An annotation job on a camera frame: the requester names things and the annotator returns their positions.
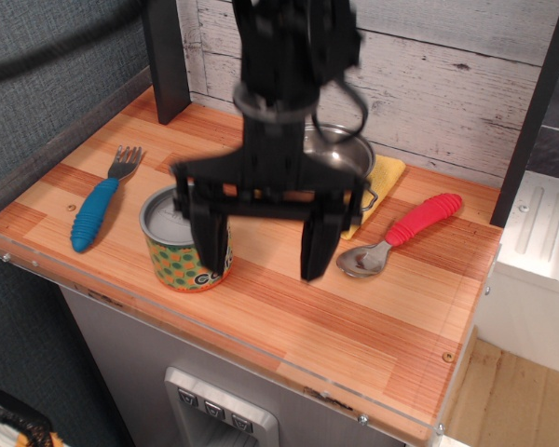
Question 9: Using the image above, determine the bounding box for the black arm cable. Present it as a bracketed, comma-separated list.
[307, 74, 369, 145]

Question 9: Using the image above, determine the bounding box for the left black post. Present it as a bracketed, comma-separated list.
[142, 0, 191, 125]

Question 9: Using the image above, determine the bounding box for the right black post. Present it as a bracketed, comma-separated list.
[490, 18, 559, 227]

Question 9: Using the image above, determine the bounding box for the black post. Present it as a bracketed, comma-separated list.
[490, 18, 559, 227]
[142, 0, 191, 125]

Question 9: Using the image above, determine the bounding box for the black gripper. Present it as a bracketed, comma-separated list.
[170, 118, 371, 281]

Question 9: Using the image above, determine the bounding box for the peas and carrots can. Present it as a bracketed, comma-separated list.
[139, 186, 233, 292]

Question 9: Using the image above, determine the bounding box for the grey toy fridge cabinet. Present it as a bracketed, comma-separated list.
[61, 288, 401, 446]

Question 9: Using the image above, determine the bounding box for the red handled spoon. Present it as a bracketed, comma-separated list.
[336, 193, 462, 278]

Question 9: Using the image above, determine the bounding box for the silver dispenser panel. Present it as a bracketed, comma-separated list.
[164, 367, 280, 446]

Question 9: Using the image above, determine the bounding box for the blue handled fork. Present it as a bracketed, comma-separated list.
[70, 146, 143, 252]

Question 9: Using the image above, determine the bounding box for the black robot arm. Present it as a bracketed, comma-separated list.
[171, 1, 368, 281]

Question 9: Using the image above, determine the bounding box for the white toy sink unit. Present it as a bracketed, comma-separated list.
[474, 171, 559, 372]

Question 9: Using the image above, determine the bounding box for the orange black object corner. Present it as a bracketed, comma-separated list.
[0, 390, 65, 446]

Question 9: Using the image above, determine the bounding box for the stainless steel pot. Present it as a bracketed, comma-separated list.
[302, 121, 380, 213]

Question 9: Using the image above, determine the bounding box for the yellow cloth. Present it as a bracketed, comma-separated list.
[340, 156, 406, 240]

